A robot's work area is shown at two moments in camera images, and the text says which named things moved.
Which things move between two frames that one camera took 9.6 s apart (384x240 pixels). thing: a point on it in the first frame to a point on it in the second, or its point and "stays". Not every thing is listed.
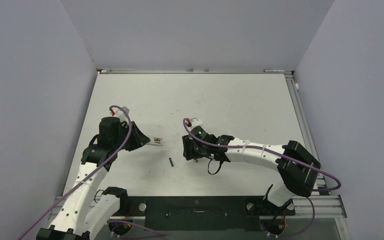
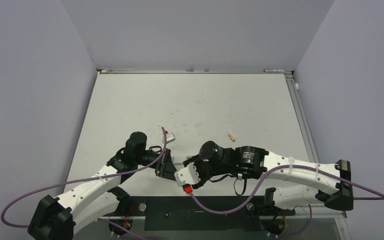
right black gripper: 190,151 to 196,160
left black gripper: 139,139 to 166,169
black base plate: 201,213 stays
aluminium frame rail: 320,204 stays
